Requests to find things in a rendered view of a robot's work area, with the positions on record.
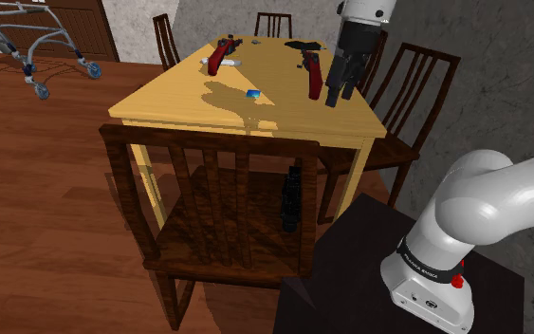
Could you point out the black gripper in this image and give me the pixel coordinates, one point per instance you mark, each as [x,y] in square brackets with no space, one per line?
[358,39]

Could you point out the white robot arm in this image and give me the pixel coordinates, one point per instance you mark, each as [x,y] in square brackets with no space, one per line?
[479,203]

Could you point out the dark wooden chair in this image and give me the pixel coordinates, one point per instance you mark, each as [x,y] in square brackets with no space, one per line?
[371,78]
[273,15]
[400,148]
[165,41]
[211,143]

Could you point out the red and black tool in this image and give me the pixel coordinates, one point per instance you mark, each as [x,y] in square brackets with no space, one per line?
[215,58]
[314,76]

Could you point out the flat black object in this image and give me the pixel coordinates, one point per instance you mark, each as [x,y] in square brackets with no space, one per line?
[303,44]

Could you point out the small blue object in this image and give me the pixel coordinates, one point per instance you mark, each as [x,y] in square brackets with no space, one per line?
[252,93]

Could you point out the white flat stick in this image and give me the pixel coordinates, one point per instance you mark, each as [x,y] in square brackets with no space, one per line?
[234,62]

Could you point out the black ribbed object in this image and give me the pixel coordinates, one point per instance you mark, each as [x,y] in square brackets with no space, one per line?
[291,199]

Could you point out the yellow wooden table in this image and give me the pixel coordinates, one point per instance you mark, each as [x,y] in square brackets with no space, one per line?
[192,97]

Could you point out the dark robot stand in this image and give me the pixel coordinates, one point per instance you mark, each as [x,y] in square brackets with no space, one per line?
[340,277]

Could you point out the brown wooden door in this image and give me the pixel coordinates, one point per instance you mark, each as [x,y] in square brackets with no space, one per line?
[86,27]

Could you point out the grey wheeled walker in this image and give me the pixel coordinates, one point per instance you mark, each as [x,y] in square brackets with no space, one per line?
[33,36]

